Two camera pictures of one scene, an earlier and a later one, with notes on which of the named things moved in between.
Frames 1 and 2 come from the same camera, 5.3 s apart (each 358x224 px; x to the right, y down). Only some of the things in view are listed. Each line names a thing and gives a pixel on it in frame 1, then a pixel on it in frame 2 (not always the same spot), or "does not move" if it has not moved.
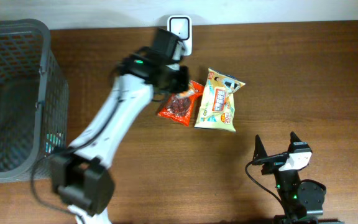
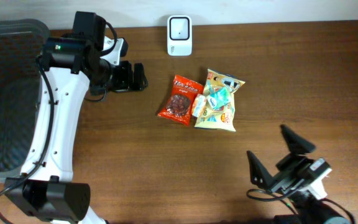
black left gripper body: x=177 y=82 to x=124 y=78
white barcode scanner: x=181 y=27 does not move
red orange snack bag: x=178 y=106 does not move
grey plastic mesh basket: x=24 y=99 does not move
